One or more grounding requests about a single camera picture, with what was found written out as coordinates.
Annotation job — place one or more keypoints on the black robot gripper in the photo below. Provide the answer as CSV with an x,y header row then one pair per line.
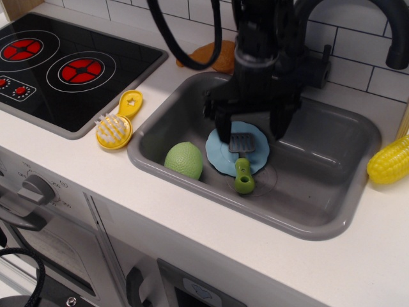
x,y
254,86

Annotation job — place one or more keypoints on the grey spatula with green handle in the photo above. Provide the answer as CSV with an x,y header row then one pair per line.
x,y
242,144

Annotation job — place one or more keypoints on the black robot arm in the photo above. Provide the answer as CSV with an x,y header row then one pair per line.
x,y
268,53

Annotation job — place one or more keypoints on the blue toy plate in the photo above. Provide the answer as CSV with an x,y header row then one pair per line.
x,y
223,160

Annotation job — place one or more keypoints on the grey plastic sink basin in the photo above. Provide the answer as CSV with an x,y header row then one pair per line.
x,y
314,176

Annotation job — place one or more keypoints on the orange toy chicken piece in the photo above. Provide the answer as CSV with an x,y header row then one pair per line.
x,y
225,63

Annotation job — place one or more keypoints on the green toy lime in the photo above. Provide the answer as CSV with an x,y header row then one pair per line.
x,y
185,158

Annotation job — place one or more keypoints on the black toy faucet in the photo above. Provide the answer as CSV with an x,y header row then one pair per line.
x,y
396,38

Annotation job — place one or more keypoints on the yellow dish brush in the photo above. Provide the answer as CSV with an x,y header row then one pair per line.
x,y
114,131

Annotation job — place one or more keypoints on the yellow toy corn cob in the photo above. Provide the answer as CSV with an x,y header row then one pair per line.
x,y
390,164

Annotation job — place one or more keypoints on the black toy stovetop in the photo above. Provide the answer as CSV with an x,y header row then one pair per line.
x,y
62,77

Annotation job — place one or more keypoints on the grey oven knob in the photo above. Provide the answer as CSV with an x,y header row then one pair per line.
x,y
36,190

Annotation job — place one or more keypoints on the grey oven door handle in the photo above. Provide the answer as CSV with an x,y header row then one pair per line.
x,y
16,214

